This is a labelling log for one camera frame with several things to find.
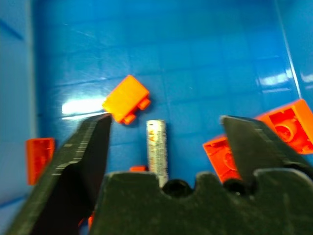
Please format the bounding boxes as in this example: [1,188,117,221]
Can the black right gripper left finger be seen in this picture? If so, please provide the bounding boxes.
[5,113,112,235]

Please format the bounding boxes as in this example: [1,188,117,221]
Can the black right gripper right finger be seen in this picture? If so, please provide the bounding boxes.
[221,115,313,187]

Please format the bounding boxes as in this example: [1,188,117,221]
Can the blue plastic bin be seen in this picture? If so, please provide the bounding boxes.
[0,0,313,235]

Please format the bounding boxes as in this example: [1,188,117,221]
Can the silver AA battery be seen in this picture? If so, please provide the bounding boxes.
[146,119,169,188]

